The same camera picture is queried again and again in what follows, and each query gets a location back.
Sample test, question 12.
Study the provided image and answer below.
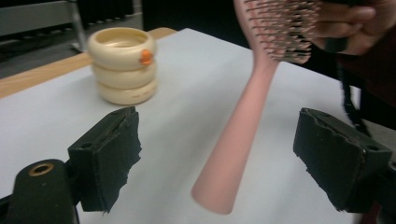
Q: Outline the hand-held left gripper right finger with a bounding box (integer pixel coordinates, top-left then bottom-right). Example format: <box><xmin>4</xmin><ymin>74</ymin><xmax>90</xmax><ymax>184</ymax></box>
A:
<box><xmin>292</xmin><ymin>106</ymin><xmax>393</xmax><ymax>214</ymax></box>

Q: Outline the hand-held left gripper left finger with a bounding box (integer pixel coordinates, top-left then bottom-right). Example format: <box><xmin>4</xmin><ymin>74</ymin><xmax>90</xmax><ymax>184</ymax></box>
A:
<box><xmin>67</xmin><ymin>105</ymin><xmax>143</xmax><ymax>214</ymax></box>

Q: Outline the pink hairbrush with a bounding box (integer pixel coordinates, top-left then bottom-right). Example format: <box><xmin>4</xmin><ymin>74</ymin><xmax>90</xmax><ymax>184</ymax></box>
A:
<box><xmin>191</xmin><ymin>0</ymin><xmax>321</xmax><ymax>216</ymax></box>

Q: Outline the cream ribbed round holder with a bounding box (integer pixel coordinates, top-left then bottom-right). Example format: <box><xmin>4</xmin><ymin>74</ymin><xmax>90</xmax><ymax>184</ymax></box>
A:
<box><xmin>87</xmin><ymin>26</ymin><xmax>159</xmax><ymax>106</ymax></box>

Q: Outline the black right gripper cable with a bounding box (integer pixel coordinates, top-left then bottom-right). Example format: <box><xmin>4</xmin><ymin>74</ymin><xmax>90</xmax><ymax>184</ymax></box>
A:
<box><xmin>336</xmin><ymin>60</ymin><xmax>372</xmax><ymax>138</ymax></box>

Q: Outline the white metal stand frame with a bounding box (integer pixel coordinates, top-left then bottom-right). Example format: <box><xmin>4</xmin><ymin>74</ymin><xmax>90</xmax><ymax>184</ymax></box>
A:
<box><xmin>0</xmin><ymin>0</ymin><xmax>89</xmax><ymax>53</ymax></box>

